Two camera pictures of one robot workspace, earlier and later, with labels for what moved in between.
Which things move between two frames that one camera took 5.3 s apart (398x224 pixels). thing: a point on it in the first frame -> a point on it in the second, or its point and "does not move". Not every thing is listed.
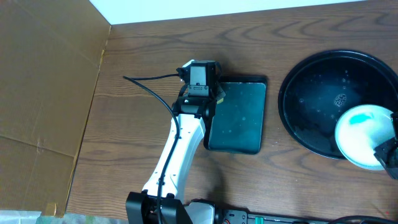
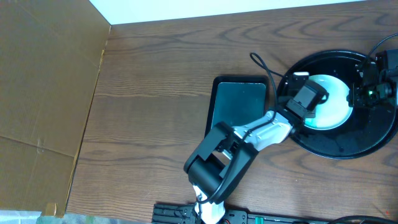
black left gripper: x=219 y=94 -> x=296 y=79
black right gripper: x=387 y=152 -> x=356 y=97
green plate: x=360 y=129 -> x=334 y=112
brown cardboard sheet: x=51 y=51 does not move
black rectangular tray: x=238 y=124 does not move
